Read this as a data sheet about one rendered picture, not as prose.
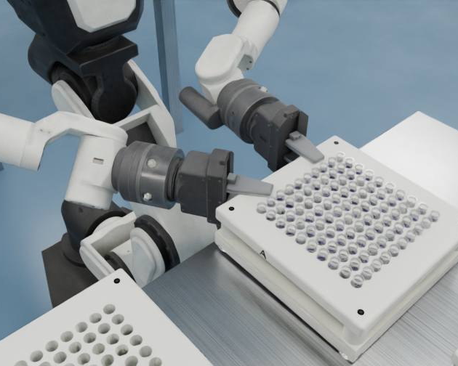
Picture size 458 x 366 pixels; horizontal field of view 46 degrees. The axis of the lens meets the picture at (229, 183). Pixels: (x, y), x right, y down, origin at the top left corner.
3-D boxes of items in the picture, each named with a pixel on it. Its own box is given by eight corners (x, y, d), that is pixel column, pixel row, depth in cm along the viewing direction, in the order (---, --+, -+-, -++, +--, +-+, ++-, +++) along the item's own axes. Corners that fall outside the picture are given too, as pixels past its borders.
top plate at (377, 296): (476, 231, 72) (481, 220, 71) (360, 340, 60) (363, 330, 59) (333, 144, 85) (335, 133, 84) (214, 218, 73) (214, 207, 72)
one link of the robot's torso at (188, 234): (151, 284, 119) (43, 96, 117) (211, 243, 128) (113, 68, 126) (177, 281, 106) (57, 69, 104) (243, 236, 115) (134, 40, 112)
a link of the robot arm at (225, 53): (234, 115, 95) (261, 64, 102) (222, 76, 88) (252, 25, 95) (201, 111, 98) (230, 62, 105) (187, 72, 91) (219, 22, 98)
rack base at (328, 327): (464, 255, 76) (469, 244, 74) (352, 363, 63) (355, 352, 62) (328, 168, 89) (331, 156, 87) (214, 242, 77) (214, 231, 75)
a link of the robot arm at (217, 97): (273, 121, 96) (237, 91, 103) (263, 75, 88) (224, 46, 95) (222, 156, 94) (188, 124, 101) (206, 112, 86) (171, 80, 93)
